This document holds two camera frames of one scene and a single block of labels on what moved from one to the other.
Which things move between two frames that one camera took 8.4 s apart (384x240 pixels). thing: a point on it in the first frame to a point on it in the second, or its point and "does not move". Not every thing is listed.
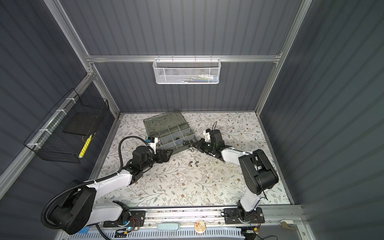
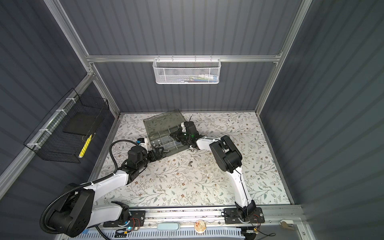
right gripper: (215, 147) to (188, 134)
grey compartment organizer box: (171, 128) does not move
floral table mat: (193, 176) does not move
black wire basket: (64, 133) does not move
